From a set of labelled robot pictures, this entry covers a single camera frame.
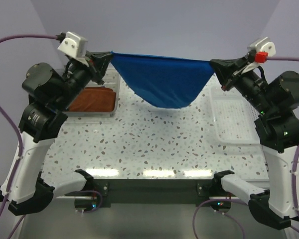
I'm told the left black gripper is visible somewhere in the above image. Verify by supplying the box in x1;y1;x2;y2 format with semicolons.
53;47;110;109

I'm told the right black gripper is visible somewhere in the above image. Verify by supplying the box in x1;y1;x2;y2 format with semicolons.
213;52;278;115

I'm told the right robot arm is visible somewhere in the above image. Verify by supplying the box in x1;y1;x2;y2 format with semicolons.
210;52;299;230

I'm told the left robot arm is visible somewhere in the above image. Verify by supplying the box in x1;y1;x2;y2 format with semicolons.
0;52;113;216

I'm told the clear plastic storage bin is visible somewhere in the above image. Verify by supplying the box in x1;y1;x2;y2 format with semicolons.
65;68;121;117

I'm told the white plastic laundry basket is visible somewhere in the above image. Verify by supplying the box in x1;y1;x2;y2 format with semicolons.
209;86;260;144

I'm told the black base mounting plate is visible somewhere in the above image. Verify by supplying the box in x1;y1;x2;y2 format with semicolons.
72;178;237;208

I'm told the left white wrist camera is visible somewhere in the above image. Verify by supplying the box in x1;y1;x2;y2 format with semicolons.
57;31;89;66

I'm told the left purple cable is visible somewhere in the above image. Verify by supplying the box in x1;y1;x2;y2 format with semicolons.
0;33;63;239

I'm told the aluminium rail frame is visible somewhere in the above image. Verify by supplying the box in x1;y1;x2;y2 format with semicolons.
16;199;294;239

